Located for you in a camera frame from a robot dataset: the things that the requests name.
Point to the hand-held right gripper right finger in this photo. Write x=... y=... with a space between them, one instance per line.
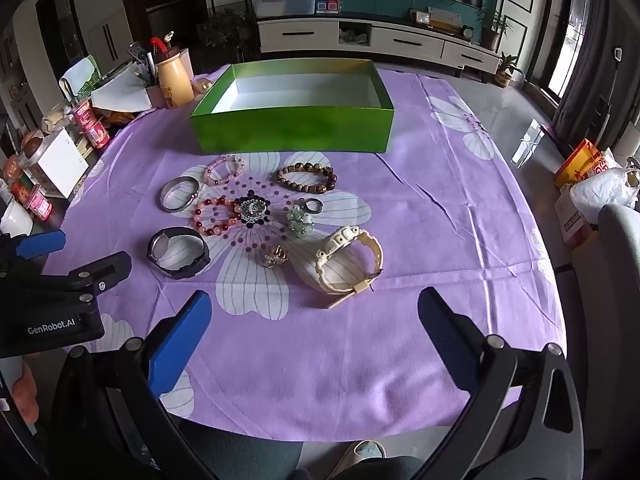
x=445 y=332

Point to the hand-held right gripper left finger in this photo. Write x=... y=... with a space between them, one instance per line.
x=180 y=340

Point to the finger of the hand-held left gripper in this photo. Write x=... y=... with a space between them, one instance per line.
x=95 y=272
x=42 y=244

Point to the silver bangle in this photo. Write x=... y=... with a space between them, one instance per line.
x=164 y=195

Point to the cream wristwatch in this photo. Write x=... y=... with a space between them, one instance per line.
x=332 y=246

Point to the green jade bead charm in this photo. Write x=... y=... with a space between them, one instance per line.
x=298 y=221

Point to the green cardboard box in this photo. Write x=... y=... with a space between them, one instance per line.
x=290 y=130

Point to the person's left hand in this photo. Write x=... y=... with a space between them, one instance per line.
x=26 y=390

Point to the pink can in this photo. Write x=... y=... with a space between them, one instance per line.
x=85 y=117
x=41 y=203
x=100 y=136

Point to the white box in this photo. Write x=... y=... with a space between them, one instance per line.
x=62 y=162

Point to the purple floral tablecloth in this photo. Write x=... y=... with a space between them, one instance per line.
x=350 y=360

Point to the light slipper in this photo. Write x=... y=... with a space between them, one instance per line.
x=357 y=457

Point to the white paper sheet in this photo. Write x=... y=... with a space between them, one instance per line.
x=120 y=92

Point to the grey chair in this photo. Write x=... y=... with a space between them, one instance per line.
x=620 y=240

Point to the pen holder with tools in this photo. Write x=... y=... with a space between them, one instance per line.
x=142 y=67

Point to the white plastic bag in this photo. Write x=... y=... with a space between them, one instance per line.
x=600 y=187

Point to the orange paper bag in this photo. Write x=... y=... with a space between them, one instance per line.
x=577 y=162

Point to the small potted plant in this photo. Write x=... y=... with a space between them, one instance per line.
x=506 y=70

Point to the dark leafy potted plant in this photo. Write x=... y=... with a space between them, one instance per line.
x=225 y=32

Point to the white television cabinet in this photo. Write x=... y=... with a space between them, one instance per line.
x=400 y=42

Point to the small alarm clock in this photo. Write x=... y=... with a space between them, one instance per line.
x=468 y=33

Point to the tall potted plant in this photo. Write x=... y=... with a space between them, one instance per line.
x=492 y=27

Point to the dark curtain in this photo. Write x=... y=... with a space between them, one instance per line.
x=600 y=60

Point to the white desk calendar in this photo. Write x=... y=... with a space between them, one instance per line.
x=445 y=17

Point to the clear plastic storage box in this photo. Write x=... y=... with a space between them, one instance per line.
x=285 y=2

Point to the blue and red box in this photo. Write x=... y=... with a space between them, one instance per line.
x=328 y=6

